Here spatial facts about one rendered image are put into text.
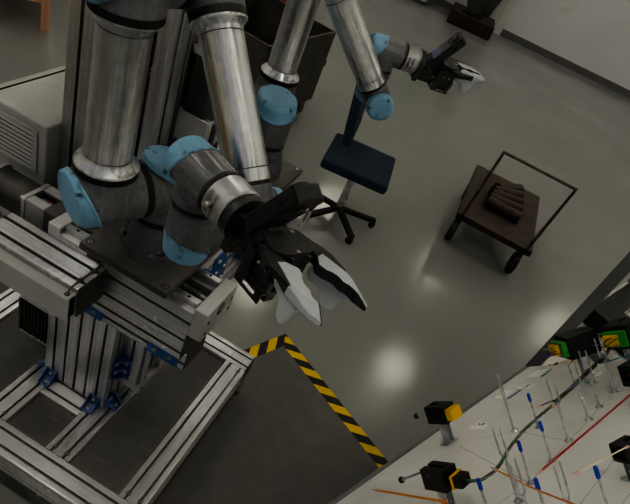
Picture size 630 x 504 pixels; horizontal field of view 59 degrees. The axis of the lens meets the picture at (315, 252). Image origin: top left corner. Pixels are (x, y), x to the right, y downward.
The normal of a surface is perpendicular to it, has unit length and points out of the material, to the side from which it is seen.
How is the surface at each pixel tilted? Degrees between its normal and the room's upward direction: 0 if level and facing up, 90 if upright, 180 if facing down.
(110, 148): 90
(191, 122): 90
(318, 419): 0
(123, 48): 90
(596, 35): 90
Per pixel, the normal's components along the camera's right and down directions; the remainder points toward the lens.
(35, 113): 0.33, -0.73
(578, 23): -0.37, 0.48
